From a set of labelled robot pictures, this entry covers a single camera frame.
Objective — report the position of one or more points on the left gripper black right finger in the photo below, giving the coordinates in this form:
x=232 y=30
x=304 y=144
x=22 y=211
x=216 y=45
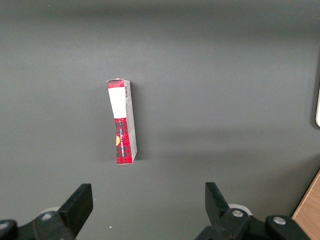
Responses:
x=220 y=220

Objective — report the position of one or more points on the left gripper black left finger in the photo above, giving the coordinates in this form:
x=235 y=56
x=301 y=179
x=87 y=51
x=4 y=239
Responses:
x=72 y=212

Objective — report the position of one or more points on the beige rectangular tray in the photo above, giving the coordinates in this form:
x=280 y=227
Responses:
x=318 y=107

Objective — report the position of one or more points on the red plaid cardboard box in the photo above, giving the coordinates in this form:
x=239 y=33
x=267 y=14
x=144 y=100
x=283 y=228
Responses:
x=122 y=140

